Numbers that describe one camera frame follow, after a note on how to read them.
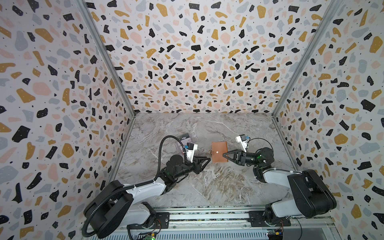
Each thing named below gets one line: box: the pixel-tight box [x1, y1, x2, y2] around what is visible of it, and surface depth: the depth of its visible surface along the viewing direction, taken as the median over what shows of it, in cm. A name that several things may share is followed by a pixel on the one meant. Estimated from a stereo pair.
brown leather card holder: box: [211, 141, 228, 163], surface depth 75 cm
